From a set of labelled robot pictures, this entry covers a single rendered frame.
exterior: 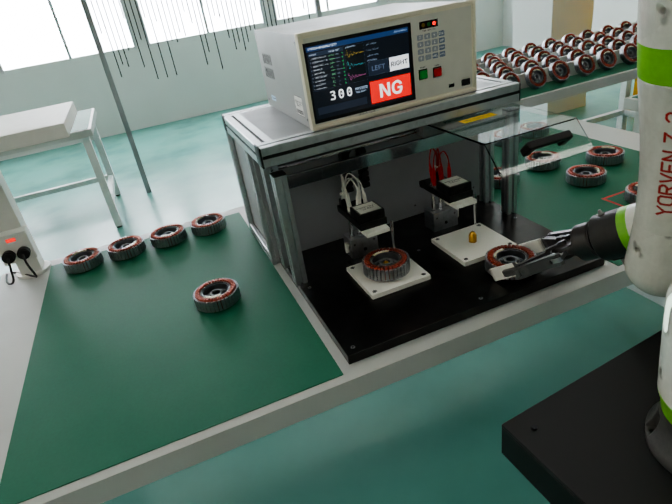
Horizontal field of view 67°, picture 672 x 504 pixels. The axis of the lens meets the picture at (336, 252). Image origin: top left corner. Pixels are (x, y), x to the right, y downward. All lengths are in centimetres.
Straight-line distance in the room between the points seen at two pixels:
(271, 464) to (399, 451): 44
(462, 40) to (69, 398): 116
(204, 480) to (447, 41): 153
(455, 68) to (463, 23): 10
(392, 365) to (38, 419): 69
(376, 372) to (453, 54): 76
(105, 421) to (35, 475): 13
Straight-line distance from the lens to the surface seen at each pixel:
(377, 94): 123
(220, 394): 103
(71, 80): 742
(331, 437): 191
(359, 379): 100
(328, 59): 117
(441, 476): 178
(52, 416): 117
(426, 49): 128
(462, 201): 131
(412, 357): 103
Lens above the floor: 141
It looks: 28 degrees down
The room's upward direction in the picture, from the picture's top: 10 degrees counter-clockwise
